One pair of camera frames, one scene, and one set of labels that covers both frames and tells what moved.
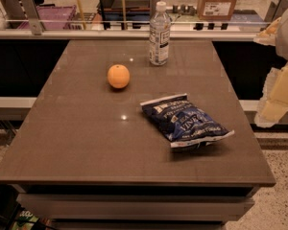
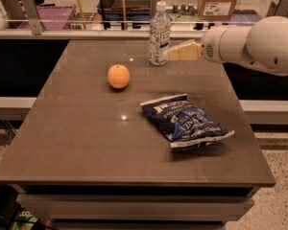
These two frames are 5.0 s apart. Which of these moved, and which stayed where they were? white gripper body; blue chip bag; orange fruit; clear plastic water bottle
Moved: white gripper body
Stayed: blue chip bag; orange fruit; clear plastic water bottle
